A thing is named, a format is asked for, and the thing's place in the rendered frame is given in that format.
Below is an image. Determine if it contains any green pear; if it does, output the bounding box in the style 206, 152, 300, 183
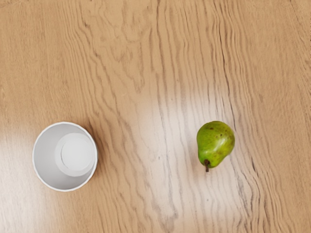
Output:
196, 120, 236, 173

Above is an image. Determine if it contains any white cup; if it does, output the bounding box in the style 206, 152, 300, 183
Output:
32, 121, 98, 193

